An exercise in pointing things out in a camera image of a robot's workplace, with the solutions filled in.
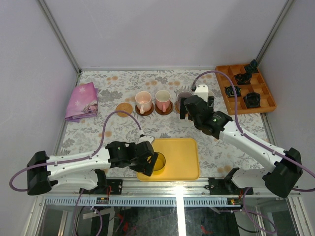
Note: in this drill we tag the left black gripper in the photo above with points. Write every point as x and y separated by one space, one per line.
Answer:
144 159

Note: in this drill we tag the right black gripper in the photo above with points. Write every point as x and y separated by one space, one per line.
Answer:
183 109

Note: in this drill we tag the yellow mug black handle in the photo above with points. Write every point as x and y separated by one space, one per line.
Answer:
159 164

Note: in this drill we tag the purple mug black handle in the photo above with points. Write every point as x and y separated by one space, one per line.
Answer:
183 95

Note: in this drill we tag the light blue mug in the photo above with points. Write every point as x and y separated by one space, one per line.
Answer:
211 94

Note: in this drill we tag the woven rattan coaster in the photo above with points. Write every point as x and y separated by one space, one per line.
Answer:
124 109
177 107

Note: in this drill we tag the brown wooden coaster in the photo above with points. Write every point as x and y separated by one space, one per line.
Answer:
145 113
168 110

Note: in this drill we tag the white mug pink handle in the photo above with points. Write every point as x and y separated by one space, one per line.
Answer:
163 99

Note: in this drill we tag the light pink mug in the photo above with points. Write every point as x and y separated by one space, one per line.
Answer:
143 101

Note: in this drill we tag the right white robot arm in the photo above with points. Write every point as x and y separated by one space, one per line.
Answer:
281 168

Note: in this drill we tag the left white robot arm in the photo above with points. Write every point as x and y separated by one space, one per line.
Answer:
87 170

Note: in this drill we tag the yellow plastic tray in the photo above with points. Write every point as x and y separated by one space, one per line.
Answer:
181 157

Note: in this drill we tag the black yellow part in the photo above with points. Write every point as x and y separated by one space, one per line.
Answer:
230 92

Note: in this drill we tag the black part compartment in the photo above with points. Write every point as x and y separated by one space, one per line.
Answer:
243 79
252 67
252 100

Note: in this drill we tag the black part lower compartment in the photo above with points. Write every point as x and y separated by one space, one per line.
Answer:
252 100

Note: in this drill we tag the orange compartment tray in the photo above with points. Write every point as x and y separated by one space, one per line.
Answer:
258 85

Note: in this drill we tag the black part top compartment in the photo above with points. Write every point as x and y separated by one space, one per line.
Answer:
252 67

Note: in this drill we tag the pink purple folded cloth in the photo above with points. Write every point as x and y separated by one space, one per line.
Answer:
83 103

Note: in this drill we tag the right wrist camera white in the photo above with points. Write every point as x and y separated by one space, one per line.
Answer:
202 91

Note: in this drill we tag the aluminium front rail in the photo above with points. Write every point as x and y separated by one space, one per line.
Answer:
132 187

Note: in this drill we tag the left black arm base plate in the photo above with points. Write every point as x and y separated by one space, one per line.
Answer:
113 185

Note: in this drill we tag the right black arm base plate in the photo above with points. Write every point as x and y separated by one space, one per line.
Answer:
222 186

